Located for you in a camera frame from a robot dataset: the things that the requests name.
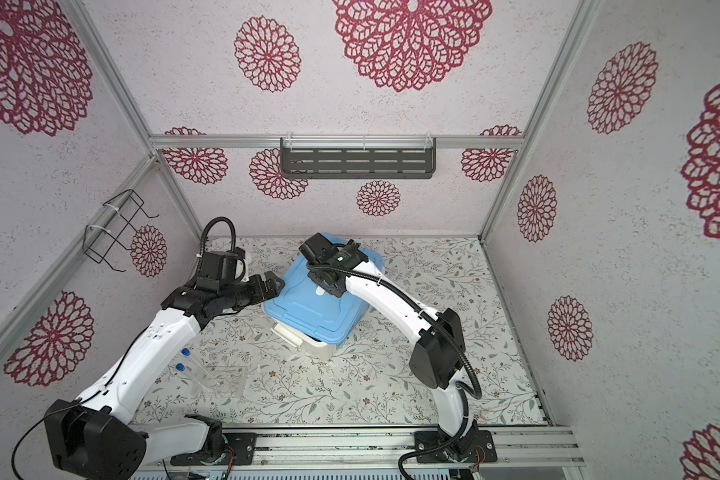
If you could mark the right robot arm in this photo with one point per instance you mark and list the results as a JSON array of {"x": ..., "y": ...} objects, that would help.
[{"x": 438, "y": 357}]

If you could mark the black wire wall rack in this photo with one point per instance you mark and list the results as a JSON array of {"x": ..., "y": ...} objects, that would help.
[{"x": 100, "y": 239}]

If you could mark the dark metal wall shelf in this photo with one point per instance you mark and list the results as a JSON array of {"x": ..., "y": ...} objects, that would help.
[{"x": 363, "y": 159}]

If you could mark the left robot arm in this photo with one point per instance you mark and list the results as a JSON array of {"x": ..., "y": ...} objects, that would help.
[{"x": 94, "y": 436}]

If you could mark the clear test tube rack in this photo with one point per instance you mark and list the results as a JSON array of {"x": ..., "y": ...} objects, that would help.
[{"x": 220, "y": 380}]

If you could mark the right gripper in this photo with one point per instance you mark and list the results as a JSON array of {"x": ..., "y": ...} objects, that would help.
[{"x": 314, "y": 275}]

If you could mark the blue-capped test tube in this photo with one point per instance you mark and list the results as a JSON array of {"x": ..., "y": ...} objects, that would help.
[
  {"x": 189, "y": 357},
  {"x": 195, "y": 380}
]

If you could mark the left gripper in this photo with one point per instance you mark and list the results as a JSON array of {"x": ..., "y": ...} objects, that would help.
[{"x": 261, "y": 292}]

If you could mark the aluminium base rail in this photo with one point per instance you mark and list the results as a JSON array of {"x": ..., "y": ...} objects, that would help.
[{"x": 383, "y": 452}]

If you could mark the white plastic bin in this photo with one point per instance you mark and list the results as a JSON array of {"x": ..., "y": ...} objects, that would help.
[{"x": 304, "y": 343}]

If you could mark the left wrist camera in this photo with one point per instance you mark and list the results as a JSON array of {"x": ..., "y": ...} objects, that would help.
[{"x": 218, "y": 269}]

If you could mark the blue plastic lid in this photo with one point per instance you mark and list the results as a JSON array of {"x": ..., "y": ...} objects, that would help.
[{"x": 323, "y": 317}]

